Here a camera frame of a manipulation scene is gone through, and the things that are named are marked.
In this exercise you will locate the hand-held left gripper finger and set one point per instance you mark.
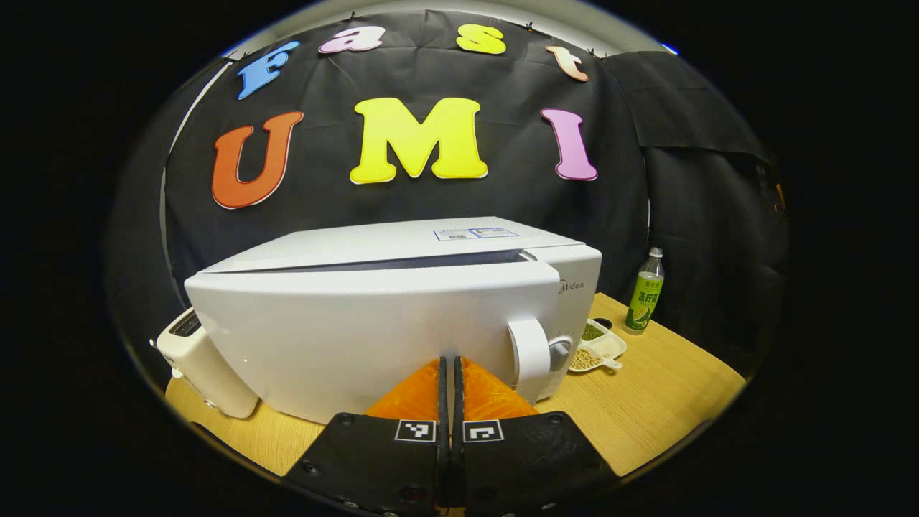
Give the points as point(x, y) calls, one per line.
point(457, 416)
point(444, 416)

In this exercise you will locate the white microwave oven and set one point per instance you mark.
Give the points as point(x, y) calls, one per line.
point(359, 323)

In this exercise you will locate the white divided tray with beans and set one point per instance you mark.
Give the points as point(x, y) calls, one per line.
point(610, 346)

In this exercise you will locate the green label drink bottle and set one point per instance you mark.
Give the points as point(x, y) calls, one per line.
point(644, 301)

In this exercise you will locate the white toaster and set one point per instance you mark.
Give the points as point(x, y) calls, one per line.
point(208, 373)

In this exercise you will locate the ceiling light panel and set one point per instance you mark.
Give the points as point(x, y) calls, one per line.
point(670, 49)

